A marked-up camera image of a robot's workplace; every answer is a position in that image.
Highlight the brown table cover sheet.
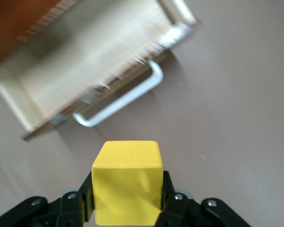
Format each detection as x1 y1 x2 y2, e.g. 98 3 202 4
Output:
0 0 284 227

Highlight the wooden drawer with white handle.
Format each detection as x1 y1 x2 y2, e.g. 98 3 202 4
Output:
0 0 202 142

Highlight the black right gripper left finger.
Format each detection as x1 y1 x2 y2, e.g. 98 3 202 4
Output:
0 170 95 227

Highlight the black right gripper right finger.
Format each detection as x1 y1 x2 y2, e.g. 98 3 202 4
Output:
155 170 251 227

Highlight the yellow wooden cube block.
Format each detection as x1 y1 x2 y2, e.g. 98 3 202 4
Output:
91 140 165 227

